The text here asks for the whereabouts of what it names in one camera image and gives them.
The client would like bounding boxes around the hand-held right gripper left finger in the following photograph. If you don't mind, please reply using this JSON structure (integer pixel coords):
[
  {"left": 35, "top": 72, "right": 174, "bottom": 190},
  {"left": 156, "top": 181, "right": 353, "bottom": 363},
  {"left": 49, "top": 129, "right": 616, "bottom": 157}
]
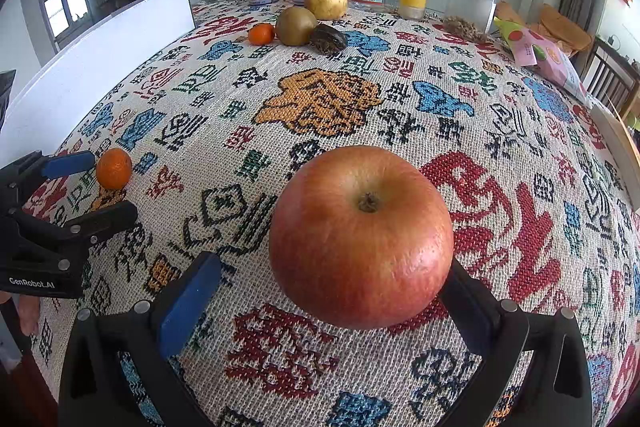
[{"left": 59, "top": 251, "right": 223, "bottom": 427}]

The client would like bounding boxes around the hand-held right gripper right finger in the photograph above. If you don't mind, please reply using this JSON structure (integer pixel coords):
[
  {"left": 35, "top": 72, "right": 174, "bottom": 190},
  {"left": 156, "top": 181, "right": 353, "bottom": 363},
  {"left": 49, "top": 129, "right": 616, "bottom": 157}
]
[{"left": 440, "top": 259, "right": 596, "bottom": 427}]

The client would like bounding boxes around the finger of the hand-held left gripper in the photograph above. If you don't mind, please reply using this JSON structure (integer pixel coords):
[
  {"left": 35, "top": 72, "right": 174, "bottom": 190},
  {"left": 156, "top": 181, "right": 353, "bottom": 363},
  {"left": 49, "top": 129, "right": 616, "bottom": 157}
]
[
  {"left": 0, "top": 149, "right": 97, "bottom": 188},
  {"left": 15, "top": 200, "right": 138, "bottom": 254}
]

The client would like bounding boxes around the small mandarin orange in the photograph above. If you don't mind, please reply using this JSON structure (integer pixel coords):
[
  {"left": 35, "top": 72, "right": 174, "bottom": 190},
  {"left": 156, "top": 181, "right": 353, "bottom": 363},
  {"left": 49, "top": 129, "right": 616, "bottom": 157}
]
[
  {"left": 248, "top": 23, "right": 276, "bottom": 46},
  {"left": 96, "top": 148, "right": 133, "bottom": 188}
]

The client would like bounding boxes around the white cardboard box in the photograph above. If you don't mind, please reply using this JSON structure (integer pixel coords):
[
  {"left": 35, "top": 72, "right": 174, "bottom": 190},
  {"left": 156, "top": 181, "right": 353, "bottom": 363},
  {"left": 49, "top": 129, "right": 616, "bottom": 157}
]
[{"left": 0, "top": 0, "right": 197, "bottom": 168}]

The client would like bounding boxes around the red apple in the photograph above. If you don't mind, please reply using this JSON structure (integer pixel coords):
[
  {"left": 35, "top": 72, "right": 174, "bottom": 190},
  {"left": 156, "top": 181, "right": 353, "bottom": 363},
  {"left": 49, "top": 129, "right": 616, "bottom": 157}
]
[{"left": 268, "top": 145, "right": 455, "bottom": 331}]

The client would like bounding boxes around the yellow pear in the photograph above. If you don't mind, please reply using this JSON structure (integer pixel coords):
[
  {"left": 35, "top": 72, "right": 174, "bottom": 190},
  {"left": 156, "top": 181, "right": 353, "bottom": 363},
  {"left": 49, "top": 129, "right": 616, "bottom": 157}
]
[{"left": 304, "top": 0, "right": 349, "bottom": 21}]

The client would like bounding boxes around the person's left hand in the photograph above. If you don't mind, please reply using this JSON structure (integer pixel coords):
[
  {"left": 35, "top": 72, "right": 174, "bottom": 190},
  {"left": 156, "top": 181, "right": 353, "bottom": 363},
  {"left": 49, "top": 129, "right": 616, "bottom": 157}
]
[{"left": 0, "top": 289, "right": 41, "bottom": 338}]

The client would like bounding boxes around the orange covered book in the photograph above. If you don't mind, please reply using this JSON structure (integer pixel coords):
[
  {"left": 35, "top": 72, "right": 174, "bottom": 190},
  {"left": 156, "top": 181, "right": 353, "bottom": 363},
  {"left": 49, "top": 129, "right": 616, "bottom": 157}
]
[{"left": 590, "top": 102, "right": 640, "bottom": 180}]

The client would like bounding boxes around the printed woven tablecloth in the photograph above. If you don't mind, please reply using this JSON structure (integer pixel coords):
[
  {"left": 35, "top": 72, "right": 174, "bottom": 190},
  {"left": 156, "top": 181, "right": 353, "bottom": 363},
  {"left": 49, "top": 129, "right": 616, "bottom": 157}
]
[{"left": 22, "top": 0, "right": 640, "bottom": 427}]

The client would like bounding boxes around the green brown kiwi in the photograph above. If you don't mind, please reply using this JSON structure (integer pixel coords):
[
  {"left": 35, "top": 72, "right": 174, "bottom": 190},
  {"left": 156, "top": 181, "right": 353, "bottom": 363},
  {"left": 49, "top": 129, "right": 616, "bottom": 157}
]
[{"left": 275, "top": 6, "right": 319, "bottom": 46}]

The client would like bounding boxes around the pink snack bag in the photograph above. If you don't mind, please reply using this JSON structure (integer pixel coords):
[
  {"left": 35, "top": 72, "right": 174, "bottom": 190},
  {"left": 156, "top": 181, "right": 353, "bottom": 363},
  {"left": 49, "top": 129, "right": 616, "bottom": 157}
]
[{"left": 494, "top": 17, "right": 588, "bottom": 102}]

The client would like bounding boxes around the dark wooden bench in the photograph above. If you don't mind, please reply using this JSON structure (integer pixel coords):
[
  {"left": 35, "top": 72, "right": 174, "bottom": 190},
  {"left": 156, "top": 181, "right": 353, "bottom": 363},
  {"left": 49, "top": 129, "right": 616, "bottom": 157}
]
[{"left": 580, "top": 37, "right": 640, "bottom": 118}]

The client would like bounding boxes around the pile of walnut pieces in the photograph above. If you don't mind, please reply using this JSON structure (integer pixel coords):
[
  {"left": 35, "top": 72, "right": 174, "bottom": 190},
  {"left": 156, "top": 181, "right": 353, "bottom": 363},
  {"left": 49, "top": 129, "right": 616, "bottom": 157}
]
[{"left": 442, "top": 17, "right": 488, "bottom": 42}]

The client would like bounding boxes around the orange lounge chair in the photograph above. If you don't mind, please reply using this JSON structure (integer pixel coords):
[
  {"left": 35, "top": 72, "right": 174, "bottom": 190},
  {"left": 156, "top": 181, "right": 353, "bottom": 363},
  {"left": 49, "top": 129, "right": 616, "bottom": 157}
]
[{"left": 495, "top": 2, "right": 593, "bottom": 55}]

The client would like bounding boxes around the clear container with black lid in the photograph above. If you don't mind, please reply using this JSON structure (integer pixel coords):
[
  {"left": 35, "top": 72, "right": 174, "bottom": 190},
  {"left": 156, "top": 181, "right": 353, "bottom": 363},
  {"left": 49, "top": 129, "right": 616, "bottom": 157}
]
[{"left": 445, "top": 0, "right": 501, "bottom": 32}]

